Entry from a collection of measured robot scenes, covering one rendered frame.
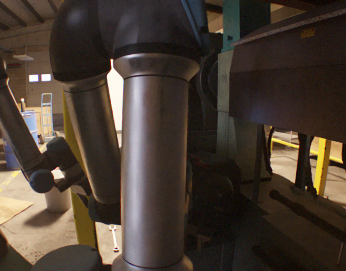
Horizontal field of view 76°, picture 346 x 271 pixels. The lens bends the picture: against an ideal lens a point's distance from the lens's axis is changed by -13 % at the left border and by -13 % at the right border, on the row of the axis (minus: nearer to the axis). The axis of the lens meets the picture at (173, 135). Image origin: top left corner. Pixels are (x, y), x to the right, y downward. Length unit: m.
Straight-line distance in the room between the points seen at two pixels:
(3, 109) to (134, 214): 0.55
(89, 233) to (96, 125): 0.95
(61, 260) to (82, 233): 0.90
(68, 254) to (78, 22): 0.34
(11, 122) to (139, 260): 0.56
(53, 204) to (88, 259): 2.32
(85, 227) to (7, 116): 0.73
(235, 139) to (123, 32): 1.42
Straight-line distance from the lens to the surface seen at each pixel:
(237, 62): 1.57
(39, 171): 0.79
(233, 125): 1.68
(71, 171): 0.95
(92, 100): 0.40
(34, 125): 4.41
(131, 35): 0.30
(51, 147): 0.93
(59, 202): 2.71
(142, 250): 0.32
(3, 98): 0.77
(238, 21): 1.68
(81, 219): 1.28
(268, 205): 1.43
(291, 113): 1.14
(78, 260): 0.42
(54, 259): 0.44
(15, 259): 0.87
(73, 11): 0.35
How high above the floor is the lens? 1.20
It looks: 10 degrees down
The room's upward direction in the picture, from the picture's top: straight up
